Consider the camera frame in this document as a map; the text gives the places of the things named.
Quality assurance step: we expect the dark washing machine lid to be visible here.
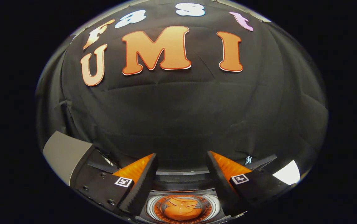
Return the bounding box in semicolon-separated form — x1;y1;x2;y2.
87;149;278;184

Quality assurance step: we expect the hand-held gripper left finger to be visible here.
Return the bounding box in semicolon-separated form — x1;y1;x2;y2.
73;153;159;217

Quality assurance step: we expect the grey side table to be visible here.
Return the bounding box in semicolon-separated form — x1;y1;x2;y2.
42;131;93;186

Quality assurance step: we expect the white flat board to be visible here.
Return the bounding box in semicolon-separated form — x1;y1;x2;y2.
272;160;301;185

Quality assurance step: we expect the yellow polo shirt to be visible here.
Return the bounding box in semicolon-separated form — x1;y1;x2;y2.
161;196;204;221

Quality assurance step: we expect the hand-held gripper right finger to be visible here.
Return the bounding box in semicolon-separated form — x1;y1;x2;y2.
205;151;295;217

